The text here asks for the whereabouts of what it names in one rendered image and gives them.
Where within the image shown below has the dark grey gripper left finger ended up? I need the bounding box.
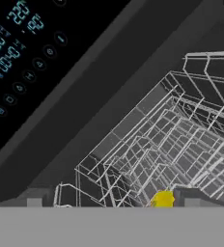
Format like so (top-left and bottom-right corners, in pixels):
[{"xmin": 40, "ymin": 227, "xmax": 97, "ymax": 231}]
[{"xmin": 0, "ymin": 187, "xmax": 55, "ymax": 208}]

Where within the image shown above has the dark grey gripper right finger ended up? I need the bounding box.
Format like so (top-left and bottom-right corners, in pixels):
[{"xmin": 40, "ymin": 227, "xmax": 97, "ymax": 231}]
[{"xmin": 173, "ymin": 187, "xmax": 224, "ymax": 208}]

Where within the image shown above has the dark grey dishwasher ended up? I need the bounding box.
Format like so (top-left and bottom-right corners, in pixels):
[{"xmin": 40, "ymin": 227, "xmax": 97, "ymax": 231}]
[{"xmin": 30, "ymin": 0, "xmax": 224, "ymax": 208}]

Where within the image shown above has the black dishwasher door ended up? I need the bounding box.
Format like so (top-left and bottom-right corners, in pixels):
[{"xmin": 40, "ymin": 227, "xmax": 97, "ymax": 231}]
[{"xmin": 0, "ymin": 0, "xmax": 202, "ymax": 194}]

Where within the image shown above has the small yellow object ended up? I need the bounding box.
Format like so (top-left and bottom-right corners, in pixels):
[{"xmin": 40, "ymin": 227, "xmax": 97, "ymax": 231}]
[{"xmin": 150, "ymin": 190, "xmax": 176, "ymax": 208}]

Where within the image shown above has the white wire dishwasher rack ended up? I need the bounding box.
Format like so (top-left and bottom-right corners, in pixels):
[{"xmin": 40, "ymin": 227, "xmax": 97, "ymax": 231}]
[{"xmin": 53, "ymin": 50, "xmax": 224, "ymax": 208}]

